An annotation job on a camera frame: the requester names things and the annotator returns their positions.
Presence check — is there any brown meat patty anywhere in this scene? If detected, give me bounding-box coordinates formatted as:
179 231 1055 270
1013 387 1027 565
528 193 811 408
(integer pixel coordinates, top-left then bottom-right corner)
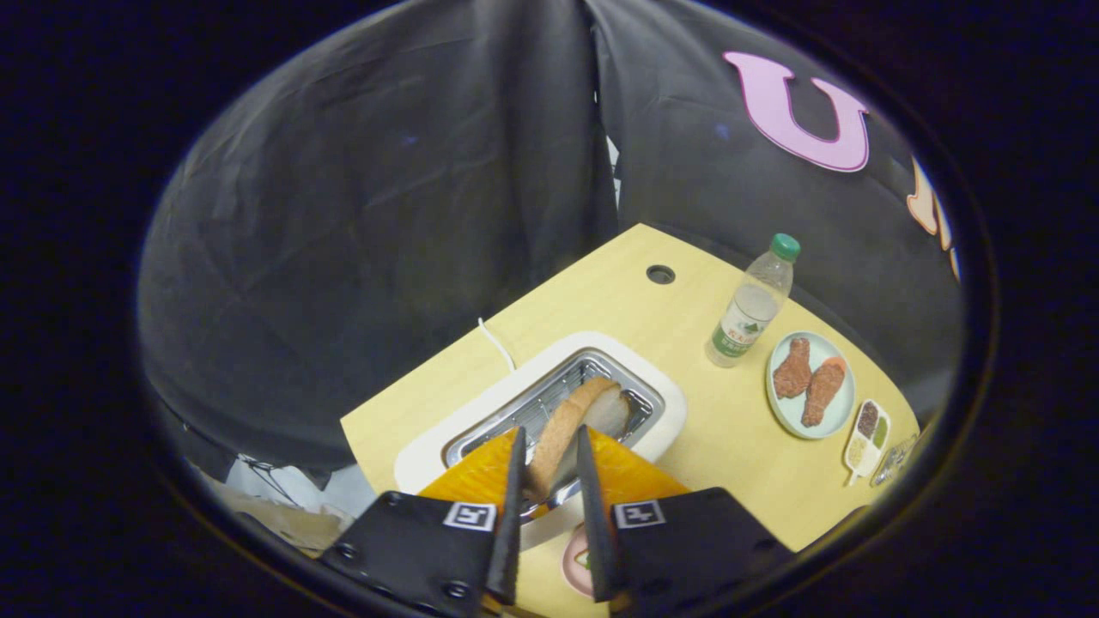
800 359 846 428
772 337 813 400

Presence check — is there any white toaster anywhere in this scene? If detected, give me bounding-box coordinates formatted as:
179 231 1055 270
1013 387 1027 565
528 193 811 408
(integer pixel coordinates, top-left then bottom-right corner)
393 331 689 552

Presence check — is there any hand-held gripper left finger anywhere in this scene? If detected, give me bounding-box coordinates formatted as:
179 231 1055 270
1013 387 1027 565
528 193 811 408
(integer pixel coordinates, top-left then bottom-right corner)
319 427 526 615

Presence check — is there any clear water bottle green cap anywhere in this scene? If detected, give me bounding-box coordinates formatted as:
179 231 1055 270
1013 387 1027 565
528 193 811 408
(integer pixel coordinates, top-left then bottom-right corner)
704 233 802 369

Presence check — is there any black backdrop cloth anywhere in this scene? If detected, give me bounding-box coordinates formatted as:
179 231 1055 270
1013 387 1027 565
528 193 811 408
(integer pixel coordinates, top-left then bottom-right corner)
137 0 964 482

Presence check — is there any small wire mesh basket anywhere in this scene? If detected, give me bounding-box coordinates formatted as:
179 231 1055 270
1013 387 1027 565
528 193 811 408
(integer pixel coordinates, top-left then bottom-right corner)
871 433 921 488

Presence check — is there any toasted bread slice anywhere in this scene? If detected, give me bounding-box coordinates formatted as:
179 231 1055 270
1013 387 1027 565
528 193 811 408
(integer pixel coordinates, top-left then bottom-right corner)
525 376 633 504

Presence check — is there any pink round plate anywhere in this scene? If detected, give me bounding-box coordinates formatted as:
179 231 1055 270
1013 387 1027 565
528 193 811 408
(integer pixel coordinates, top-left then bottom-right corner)
562 523 598 598

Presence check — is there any white divided dish of beans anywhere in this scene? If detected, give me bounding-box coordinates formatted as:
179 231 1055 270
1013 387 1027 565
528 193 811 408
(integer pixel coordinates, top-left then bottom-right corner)
843 398 893 488

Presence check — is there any white toaster cable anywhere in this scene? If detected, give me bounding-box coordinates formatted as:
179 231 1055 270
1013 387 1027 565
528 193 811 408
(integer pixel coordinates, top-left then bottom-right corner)
477 317 519 373

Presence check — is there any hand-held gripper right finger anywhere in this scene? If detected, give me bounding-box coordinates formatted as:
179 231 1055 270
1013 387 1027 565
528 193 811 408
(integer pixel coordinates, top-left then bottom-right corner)
575 425 795 615

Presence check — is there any pale green oval plate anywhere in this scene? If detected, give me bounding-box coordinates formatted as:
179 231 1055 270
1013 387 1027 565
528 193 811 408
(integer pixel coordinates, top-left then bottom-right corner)
764 331 858 441

